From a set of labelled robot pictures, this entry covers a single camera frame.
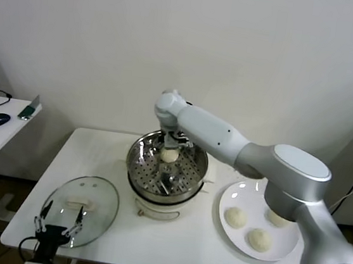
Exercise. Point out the white round plate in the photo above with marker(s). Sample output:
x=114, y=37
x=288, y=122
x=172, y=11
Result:
x=233, y=192

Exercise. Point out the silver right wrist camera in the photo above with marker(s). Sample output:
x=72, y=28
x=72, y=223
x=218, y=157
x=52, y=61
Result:
x=185, y=140

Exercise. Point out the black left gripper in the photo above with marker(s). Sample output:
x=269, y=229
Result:
x=50, y=235

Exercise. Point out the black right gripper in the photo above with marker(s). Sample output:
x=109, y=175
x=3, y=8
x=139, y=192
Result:
x=171, y=134

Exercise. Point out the perforated steel steamer basket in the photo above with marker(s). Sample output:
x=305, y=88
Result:
x=140, y=166

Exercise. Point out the white steamed baozi bun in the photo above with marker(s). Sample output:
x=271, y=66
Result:
x=169, y=156
x=235, y=217
x=276, y=220
x=259, y=240

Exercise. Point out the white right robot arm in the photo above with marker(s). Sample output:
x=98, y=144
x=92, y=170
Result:
x=287, y=163

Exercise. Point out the round glass pot lid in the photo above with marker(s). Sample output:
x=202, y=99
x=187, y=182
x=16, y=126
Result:
x=101, y=200

